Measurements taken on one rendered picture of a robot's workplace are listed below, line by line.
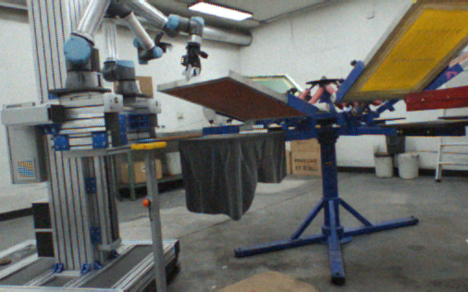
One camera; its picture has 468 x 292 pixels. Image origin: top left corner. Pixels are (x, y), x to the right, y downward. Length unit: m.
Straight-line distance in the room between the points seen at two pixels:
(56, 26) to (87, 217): 1.10
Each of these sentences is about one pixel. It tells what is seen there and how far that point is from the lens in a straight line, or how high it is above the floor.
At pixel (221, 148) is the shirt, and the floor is 0.90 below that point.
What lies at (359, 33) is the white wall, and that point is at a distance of 6.59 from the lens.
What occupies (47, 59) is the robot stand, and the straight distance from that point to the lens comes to 2.34.
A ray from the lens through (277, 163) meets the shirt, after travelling 2.10.
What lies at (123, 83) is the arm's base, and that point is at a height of 1.33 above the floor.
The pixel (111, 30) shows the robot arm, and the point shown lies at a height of 1.69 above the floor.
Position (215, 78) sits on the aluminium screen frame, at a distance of 1.76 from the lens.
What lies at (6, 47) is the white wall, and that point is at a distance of 5.57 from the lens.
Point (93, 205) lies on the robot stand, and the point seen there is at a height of 0.60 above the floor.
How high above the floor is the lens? 1.02
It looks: 4 degrees down
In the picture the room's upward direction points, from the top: 4 degrees counter-clockwise
